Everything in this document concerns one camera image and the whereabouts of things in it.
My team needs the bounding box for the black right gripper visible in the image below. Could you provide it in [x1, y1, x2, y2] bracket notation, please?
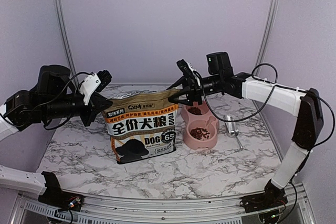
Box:
[166, 73, 223, 106]

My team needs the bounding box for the pink double pet bowl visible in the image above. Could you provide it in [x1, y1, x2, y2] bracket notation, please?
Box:
[181, 101, 219, 150]

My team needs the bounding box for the brown white dog food bag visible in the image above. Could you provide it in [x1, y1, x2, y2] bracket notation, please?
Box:
[102, 88, 179, 164]

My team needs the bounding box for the brown dog food kibble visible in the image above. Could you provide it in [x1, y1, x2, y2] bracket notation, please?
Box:
[187, 107, 210, 141]

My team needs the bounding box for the silver metal scoop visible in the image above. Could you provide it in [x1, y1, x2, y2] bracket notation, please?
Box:
[224, 115, 244, 151]

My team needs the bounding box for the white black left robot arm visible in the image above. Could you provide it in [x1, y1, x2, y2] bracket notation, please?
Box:
[1, 65, 112, 211]

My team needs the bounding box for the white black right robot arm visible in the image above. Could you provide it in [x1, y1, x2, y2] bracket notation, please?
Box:
[169, 52, 331, 212]

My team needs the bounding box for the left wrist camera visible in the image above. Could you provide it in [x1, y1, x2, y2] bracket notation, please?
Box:
[79, 70, 112, 105]

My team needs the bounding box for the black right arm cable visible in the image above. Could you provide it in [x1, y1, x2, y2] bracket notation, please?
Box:
[194, 62, 336, 151]

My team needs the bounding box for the left aluminium frame post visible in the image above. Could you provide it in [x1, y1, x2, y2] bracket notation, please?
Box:
[54, 0, 76, 75]

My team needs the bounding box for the aluminium frame post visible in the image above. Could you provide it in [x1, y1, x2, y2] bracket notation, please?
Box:
[256, 0, 279, 65]
[54, 0, 76, 75]

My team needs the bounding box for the right aluminium frame post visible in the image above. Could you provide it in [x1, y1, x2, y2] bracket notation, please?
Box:
[256, 0, 279, 65]

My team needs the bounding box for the front aluminium frame rail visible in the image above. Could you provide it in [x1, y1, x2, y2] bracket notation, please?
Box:
[8, 184, 316, 223]

